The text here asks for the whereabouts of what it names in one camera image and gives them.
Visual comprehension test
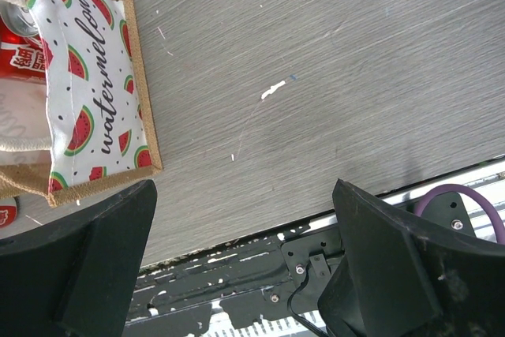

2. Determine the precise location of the red cola can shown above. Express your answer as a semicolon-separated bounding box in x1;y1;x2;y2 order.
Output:
0;197;19;228
1;0;46;85

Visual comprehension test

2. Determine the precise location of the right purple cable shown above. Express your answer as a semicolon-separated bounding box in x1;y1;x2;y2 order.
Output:
415;183;505;245

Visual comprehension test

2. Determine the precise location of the brown canvas bag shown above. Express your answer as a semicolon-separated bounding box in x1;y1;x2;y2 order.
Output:
1;0;163;207

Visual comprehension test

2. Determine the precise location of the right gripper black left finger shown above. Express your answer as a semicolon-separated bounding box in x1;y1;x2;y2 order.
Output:
1;180;157;336

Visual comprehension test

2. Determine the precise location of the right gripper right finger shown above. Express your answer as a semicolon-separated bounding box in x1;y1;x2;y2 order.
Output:
318;181;504;336

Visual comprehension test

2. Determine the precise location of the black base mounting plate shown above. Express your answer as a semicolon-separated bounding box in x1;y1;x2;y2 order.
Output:
124;192;477;336

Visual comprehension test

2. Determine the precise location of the white slotted cable duct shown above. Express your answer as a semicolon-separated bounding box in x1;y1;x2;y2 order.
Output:
203;312;314;337

